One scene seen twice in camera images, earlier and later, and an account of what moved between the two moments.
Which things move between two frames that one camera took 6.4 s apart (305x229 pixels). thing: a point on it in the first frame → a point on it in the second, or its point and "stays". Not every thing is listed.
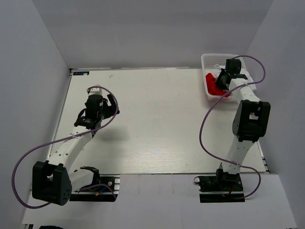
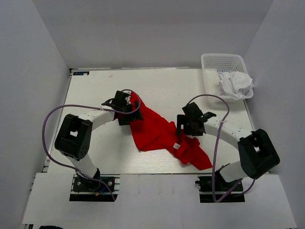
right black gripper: x=218 y=82 → x=182 y=119
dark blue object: x=50 y=227 stays
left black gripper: x=112 y=101 → x=134 y=116
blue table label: x=81 y=73 stays
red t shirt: x=212 y=88 → x=152 y=133
